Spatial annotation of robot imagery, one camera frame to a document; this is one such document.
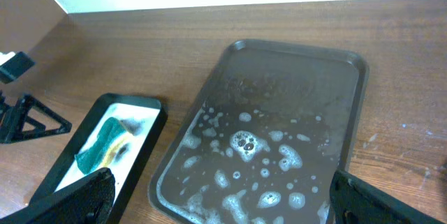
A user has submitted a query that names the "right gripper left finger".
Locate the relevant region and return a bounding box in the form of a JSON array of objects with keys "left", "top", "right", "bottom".
[{"left": 1, "top": 168, "right": 115, "bottom": 224}]

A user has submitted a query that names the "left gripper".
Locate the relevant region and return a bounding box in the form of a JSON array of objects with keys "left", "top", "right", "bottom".
[{"left": 1, "top": 52, "right": 72, "bottom": 144}]

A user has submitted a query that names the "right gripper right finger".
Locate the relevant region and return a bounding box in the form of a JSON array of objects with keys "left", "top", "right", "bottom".
[{"left": 330, "top": 170, "right": 442, "bottom": 224}]

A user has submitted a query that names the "green and yellow sponge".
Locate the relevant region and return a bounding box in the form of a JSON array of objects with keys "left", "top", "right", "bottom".
[{"left": 75, "top": 117, "right": 127, "bottom": 174}]

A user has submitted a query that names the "small dark soapy tray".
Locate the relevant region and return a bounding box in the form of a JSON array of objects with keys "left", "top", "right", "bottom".
[{"left": 30, "top": 94, "right": 167, "bottom": 223}]

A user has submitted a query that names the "large brown serving tray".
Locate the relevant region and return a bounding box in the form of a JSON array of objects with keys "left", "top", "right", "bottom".
[{"left": 148, "top": 39, "right": 369, "bottom": 223}]

